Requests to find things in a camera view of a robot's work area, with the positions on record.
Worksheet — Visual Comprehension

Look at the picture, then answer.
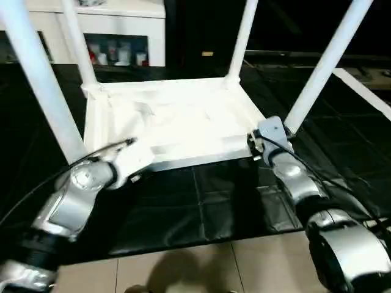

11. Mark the white flat strip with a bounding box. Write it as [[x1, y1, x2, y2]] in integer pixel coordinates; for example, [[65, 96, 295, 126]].
[[332, 67, 391, 121]]

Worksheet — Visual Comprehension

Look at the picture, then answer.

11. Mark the white plastic table top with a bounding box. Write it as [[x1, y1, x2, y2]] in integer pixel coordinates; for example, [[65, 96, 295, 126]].
[[81, 76, 266, 173]]

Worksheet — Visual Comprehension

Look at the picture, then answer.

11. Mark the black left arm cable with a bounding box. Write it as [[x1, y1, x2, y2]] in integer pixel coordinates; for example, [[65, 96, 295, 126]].
[[0, 137, 137, 225]]

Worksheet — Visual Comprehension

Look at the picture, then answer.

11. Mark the black long rail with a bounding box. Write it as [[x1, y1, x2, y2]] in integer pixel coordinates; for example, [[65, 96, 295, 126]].
[[246, 50, 391, 60]]

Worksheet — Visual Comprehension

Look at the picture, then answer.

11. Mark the white glass door cabinet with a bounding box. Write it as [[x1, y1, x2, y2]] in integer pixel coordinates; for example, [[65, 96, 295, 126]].
[[0, 0, 166, 67]]

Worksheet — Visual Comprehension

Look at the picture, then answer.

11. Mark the black box with label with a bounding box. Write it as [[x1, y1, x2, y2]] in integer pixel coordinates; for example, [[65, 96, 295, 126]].
[[164, 0, 247, 77]]

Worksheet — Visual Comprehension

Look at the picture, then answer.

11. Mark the black work mat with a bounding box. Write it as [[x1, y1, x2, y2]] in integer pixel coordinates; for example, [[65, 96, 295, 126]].
[[0, 60, 391, 265]]

